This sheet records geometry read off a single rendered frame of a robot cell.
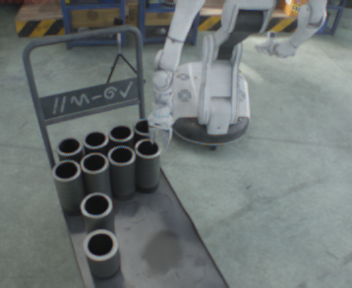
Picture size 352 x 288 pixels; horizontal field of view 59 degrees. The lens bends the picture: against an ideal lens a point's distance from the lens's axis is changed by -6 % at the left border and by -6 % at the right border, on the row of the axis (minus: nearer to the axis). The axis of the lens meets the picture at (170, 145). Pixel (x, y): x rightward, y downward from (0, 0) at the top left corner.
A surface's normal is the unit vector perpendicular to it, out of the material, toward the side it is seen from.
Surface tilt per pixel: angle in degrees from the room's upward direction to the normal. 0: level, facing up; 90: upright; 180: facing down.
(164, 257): 0
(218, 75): 54
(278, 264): 0
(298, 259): 0
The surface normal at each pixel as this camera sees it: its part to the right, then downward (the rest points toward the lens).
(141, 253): 0.07, -0.71
